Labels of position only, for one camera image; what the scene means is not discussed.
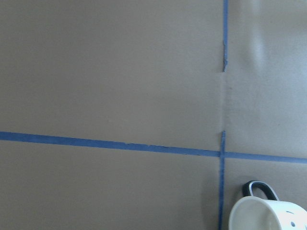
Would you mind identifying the white smiley mug black handle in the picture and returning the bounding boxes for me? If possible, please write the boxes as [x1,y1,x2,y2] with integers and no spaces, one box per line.
[228,180,307,230]

